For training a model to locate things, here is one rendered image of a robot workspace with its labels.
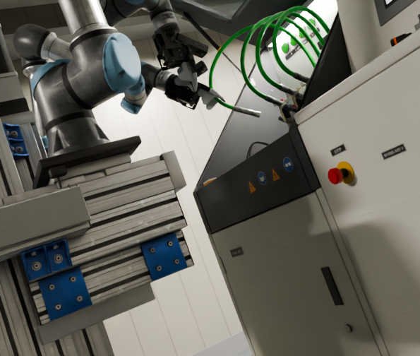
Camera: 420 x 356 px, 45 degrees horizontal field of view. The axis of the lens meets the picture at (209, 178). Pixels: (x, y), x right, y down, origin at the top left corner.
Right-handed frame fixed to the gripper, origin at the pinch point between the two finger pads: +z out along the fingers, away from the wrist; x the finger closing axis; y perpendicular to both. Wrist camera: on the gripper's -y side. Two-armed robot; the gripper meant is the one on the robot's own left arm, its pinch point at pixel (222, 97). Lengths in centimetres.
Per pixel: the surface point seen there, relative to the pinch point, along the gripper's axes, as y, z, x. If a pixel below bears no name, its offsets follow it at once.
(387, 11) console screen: -22, 46, 43
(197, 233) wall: 42, -46, -182
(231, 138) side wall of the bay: 7.2, 2.2, -21.6
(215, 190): 30.0, 12.7, -2.0
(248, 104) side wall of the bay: -9.3, 0.2, -26.4
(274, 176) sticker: 23.0, 35.1, 25.0
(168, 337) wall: 110, -27, -170
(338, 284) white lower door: 41, 62, 25
